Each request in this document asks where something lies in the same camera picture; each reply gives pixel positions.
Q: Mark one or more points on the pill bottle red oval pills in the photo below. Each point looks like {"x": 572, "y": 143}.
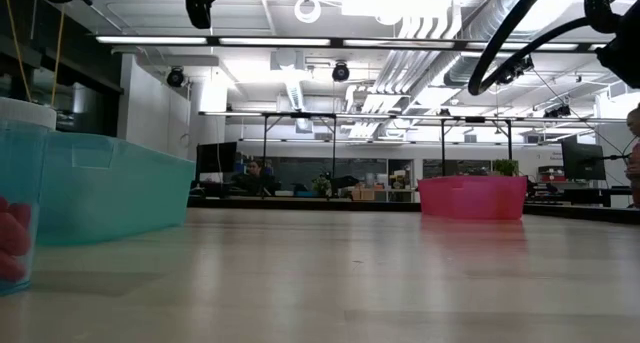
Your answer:
{"x": 20, "y": 133}

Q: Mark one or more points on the black monitor on arm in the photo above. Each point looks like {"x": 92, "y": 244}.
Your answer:
{"x": 582, "y": 160}

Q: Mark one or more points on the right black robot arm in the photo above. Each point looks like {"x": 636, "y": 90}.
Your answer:
{"x": 625, "y": 53}

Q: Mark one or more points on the pink translucent plastic bin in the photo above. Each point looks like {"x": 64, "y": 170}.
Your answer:
{"x": 472, "y": 198}

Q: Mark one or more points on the teal translucent plastic bin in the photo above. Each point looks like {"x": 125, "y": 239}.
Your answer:
{"x": 125, "y": 193}

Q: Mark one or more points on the small potted plant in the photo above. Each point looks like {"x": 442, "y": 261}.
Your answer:
{"x": 321, "y": 187}

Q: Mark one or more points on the cardboard box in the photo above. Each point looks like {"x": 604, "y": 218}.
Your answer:
{"x": 362, "y": 194}

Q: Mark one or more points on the person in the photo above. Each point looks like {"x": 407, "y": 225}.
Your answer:
{"x": 635, "y": 153}
{"x": 252, "y": 175}

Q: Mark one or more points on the black track spotlight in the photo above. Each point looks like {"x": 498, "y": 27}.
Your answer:
{"x": 557, "y": 112}
{"x": 515, "y": 68}
{"x": 175, "y": 77}
{"x": 340, "y": 72}

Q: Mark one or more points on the black computer monitor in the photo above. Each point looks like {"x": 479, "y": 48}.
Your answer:
{"x": 216, "y": 157}

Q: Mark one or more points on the long rig light bar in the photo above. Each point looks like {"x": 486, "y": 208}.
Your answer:
{"x": 300, "y": 41}

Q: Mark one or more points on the green leafy plant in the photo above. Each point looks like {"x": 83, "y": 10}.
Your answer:
{"x": 506, "y": 168}

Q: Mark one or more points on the black table edge frame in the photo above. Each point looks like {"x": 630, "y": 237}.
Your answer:
{"x": 300, "y": 203}

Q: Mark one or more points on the black workstation frame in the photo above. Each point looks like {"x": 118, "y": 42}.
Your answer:
{"x": 443, "y": 138}
{"x": 264, "y": 153}

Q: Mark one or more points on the silver ceiling duct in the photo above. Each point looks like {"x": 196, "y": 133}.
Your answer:
{"x": 460, "y": 68}

